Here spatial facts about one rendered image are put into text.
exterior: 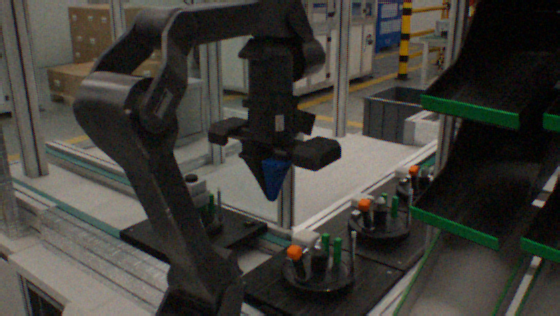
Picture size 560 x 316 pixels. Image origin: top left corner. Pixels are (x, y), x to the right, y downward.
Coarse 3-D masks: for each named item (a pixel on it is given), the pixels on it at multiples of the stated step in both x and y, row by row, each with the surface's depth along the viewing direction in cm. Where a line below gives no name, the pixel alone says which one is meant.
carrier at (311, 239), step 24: (312, 240) 108; (336, 240) 97; (264, 264) 102; (288, 264) 98; (312, 264) 95; (336, 264) 98; (360, 264) 102; (264, 288) 94; (288, 288) 93; (312, 288) 91; (336, 288) 91; (360, 288) 94; (384, 288) 94; (288, 312) 87; (312, 312) 87; (336, 312) 87; (360, 312) 87
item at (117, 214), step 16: (128, 192) 147; (64, 208) 131; (96, 208) 138; (112, 208) 138; (128, 208) 138; (96, 224) 123; (112, 224) 129; (128, 224) 129; (272, 224) 120; (256, 240) 118; (272, 240) 116; (288, 240) 115; (240, 256) 115; (256, 256) 115
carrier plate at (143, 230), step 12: (216, 204) 128; (228, 216) 122; (240, 216) 122; (132, 228) 116; (144, 228) 116; (228, 228) 116; (240, 228) 116; (252, 228) 116; (264, 228) 118; (132, 240) 112; (144, 240) 111; (156, 240) 111; (216, 240) 111; (228, 240) 111; (240, 240) 112; (156, 252) 107
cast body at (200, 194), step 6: (186, 174) 113; (192, 174) 113; (186, 180) 112; (192, 180) 111; (198, 180) 113; (204, 180) 113; (192, 186) 110; (198, 186) 112; (204, 186) 113; (192, 192) 111; (198, 192) 112; (204, 192) 114; (210, 192) 118; (192, 198) 111; (198, 198) 113; (204, 198) 114; (198, 204) 113; (204, 204) 115
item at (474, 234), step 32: (480, 128) 80; (448, 160) 75; (480, 160) 77; (512, 160) 75; (544, 160) 67; (448, 192) 74; (480, 192) 72; (512, 192) 70; (448, 224) 68; (480, 224) 68; (512, 224) 65
